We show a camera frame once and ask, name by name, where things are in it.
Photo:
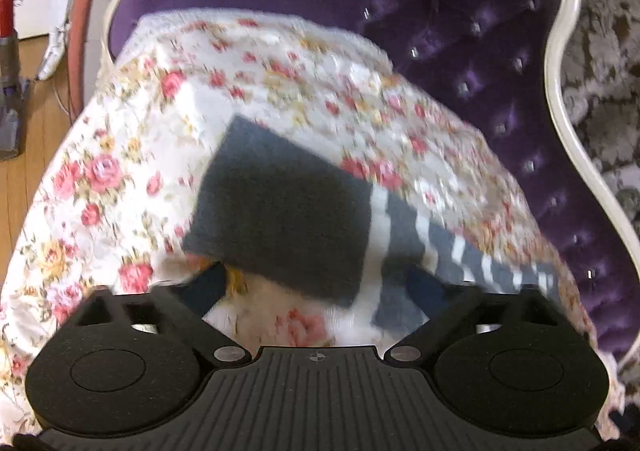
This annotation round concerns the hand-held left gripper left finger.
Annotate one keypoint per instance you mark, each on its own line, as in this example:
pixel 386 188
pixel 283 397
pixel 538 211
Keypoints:
pixel 212 288

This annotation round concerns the floral blanket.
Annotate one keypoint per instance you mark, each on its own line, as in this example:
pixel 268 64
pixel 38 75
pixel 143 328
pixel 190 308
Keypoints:
pixel 125 131

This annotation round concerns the silver foil bag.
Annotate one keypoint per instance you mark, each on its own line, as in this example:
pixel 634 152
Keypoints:
pixel 54 51

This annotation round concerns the red stick vacuum cleaner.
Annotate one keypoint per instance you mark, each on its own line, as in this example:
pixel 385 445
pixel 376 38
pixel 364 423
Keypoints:
pixel 11 81

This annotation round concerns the patterned damask curtain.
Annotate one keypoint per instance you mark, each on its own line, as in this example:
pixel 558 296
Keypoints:
pixel 615 31

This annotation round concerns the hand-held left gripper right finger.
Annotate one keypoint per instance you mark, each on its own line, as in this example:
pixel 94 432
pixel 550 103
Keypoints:
pixel 425 292

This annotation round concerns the grey white-striped garment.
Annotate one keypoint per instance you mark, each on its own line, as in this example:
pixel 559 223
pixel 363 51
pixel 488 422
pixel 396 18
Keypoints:
pixel 280 211

